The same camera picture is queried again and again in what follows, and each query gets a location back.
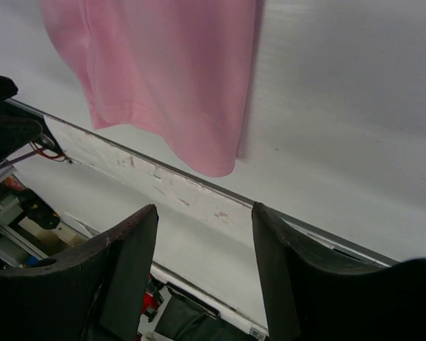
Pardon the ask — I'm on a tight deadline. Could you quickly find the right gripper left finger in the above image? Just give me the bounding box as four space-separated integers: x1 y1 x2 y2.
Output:
0 205 158 340

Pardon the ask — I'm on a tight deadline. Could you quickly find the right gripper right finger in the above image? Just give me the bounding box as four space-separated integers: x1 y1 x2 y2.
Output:
251 203 426 340

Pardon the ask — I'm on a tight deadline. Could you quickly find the pink t-shirt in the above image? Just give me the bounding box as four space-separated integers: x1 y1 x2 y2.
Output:
40 1 257 178

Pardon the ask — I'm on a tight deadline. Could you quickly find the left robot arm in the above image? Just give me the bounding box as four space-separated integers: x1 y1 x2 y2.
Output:
0 75 43 169

